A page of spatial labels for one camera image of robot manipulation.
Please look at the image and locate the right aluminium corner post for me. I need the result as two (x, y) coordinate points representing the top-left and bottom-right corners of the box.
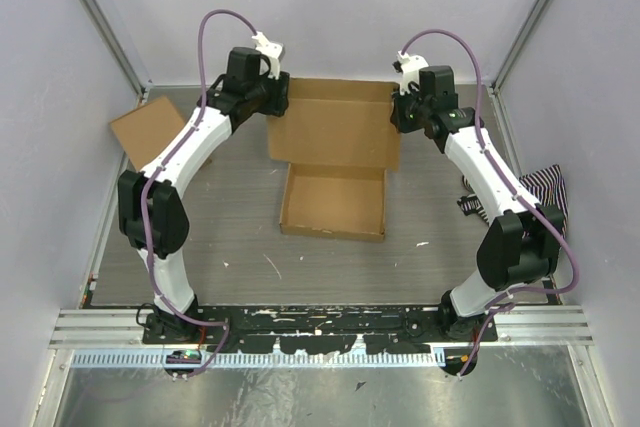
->
(490, 0), (586, 94)

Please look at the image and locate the folded brown cardboard box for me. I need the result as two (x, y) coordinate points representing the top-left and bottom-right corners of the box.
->
(109, 96), (186, 171)

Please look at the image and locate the aluminium front rail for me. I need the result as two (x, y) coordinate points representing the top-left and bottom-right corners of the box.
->
(50, 304), (593, 353)

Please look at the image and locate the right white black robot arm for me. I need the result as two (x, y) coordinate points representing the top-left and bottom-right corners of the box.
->
(390, 56), (564, 342)

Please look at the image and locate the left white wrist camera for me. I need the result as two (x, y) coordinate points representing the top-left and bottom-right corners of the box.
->
(251, 31), (285, 80)

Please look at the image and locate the striped purple white cloth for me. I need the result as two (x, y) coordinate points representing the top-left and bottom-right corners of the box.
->
(457, 164), (569, 237)

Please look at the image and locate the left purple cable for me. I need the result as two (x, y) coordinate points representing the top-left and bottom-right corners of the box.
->
(138, 9), (264, 381)

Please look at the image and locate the left aluminium corner post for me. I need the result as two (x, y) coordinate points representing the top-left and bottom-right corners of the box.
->
(79, 0), (149, 100)

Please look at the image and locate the brown cardboard box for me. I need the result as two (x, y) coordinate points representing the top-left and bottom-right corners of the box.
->
(109, 96), (186, 171)
(267, 78), (400, 242)

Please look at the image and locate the white slotted cable duct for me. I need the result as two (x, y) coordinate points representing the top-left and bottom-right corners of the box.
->
(71, 347), (445, 369)

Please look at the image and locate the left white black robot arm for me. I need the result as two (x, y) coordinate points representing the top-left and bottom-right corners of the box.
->
(117, 41), (290, 344)

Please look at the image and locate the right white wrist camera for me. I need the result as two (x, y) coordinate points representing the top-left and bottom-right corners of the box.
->
(393, 51), (429, 97)

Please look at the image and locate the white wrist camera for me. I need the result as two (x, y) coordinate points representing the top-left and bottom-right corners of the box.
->
(393, 51), (429, 97)
(251, 31), (285, 80)

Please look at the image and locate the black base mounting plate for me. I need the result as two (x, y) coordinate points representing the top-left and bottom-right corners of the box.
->
(135, 305), (486, 355)

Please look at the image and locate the aluminium corner post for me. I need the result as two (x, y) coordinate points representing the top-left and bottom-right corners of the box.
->
(79, 0), (149, 100)
(490, 0), (586, 94)

